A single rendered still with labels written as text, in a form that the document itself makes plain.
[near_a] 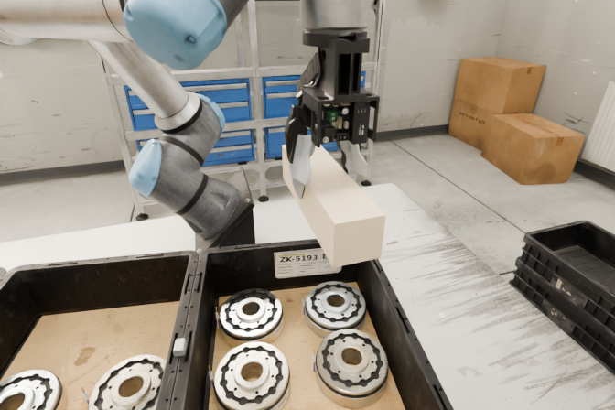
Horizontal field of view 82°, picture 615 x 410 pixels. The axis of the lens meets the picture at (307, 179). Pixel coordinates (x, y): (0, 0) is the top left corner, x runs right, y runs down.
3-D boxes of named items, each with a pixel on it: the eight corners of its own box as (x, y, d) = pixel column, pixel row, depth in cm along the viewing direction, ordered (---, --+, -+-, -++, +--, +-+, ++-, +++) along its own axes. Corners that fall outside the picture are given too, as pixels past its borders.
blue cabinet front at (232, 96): (144, 172, 229) (123, 84, 204) (254, 159, 248) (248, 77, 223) (143, 175, 227) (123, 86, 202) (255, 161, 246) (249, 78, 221)
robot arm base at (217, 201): (199, 218, 98) (168, 199, 93) (235, 178, 96) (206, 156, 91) (201, 250, 85) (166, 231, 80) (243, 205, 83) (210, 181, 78)
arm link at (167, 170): (165, 213, 87) (113, 183, 81) (193, 169, 93) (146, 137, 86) (184, 212, 78) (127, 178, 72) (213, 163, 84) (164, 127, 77)
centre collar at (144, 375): (116, 375, 49) (114, 372, 48) (154, 368, 50) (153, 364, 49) (106, 412, 44) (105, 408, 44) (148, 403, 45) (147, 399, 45)
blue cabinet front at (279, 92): (265, 157, 250) (261, 77, 225) (360, 146, 270) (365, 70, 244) (266, 159, 248) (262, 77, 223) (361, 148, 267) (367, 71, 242)
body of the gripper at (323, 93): (314, 154, 39) (316, 37, 34) (294, 129, 46) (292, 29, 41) (377, 146, 41) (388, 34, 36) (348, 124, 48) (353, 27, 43)
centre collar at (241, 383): (235, 359, 51) (234, 356, 51) (269, 356, 51) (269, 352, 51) (231, 393, 46) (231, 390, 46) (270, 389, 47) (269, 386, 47)
